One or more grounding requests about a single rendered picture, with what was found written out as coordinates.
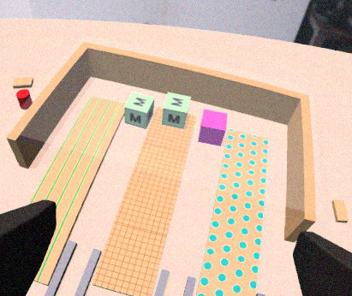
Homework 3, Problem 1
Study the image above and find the orange grid-patterned strip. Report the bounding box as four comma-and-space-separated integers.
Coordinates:
92, 175, 178, 296

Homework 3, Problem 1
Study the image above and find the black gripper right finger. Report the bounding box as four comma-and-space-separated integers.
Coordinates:
293, 231, 352, 296

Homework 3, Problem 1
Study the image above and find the orange flat strip with green lines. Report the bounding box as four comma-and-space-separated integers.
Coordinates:
30, 154, 100, 286

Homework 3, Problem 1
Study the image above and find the orange strip with cyan dots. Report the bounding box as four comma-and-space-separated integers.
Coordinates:
196, 197, 265, 296

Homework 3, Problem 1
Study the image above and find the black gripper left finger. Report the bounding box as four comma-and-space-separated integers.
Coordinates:
0, 199, 57, 296

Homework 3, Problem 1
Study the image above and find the red cylinder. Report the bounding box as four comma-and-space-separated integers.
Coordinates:
16, 89, 30, 106

